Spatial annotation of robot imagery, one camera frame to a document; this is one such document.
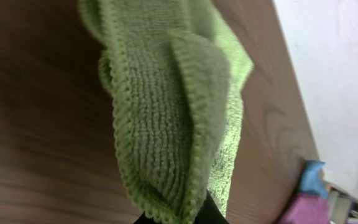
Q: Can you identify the purple microfiber cloth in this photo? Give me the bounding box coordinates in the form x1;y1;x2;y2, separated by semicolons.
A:
277;194;329;224

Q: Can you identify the green microfiber cloth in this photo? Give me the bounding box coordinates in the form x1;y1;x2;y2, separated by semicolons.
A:
78;0;253;223

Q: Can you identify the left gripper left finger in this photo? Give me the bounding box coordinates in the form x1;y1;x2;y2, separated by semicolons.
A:
134;212;154;224

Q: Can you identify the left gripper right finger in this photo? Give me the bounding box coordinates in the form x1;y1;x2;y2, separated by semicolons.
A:
194;192;229;224

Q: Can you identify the blue microfiber cloth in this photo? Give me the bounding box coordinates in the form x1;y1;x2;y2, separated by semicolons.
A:
298;160;329;199

